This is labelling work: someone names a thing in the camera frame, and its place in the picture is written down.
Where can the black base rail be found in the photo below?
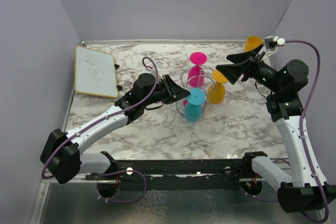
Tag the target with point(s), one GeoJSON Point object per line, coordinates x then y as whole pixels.
{"type": "Point", "coordinates": [184, 174]}

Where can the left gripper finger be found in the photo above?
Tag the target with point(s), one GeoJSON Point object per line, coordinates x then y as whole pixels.
{"type": "Point", "coordinates": [178, 97]}
{"type": "Point", "coordinates": [173, 89]}

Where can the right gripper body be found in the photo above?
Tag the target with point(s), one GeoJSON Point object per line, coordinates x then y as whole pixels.
{"type": "Point", "coordinates": [260, 71]}

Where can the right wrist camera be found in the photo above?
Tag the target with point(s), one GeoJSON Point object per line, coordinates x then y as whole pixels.
{"type": "Point", "coordinates": [270, 46]}

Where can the pink wine glass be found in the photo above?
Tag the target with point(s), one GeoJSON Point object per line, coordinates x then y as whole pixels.
{"type": "Point", "coordinates": [195, 77]}

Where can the chrome wine glass rack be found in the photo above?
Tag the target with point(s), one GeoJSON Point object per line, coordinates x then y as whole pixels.
{"type": "Point", "coordinates": [182, 78]}

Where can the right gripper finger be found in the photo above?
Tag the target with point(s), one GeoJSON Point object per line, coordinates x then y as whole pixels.
{"type": "Point", "coordinates": [241, 57]}
{"type": "Point", "coordinates": [232, 72]}

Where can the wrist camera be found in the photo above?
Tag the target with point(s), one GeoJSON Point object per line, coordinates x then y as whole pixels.
{"type": "Point", "coordinates": [270, 46]}
{"type": "Point", "coordinates": [159, 66]}

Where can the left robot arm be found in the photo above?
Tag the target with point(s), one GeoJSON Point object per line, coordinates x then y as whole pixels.
{"type": "Point", "coordinates": [63, 154]}

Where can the small whiteboard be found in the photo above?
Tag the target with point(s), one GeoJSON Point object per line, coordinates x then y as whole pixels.
{"type": "Point", "coordinates": [95, 73]}

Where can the blue wine glass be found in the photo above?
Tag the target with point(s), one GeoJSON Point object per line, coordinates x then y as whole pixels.
{"type": "Point", "coordinates": [194, 108]}

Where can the yellow wine glass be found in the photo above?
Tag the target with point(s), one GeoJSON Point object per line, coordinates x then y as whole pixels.
{"type": "Point", "coordinates": [252, 42]}
{"type": "Point", "coordinates": [216, 92]}

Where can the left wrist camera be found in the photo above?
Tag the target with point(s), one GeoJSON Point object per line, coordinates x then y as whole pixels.
{"type": "Point", "coordinates": [159, 66]}

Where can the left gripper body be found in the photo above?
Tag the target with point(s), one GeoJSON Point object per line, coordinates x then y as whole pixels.
{"type": "Point", "coordinates": [163, 92]}

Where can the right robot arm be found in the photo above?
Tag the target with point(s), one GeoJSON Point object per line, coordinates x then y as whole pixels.
{"type": "Point", "coordinates": [306, 188]}

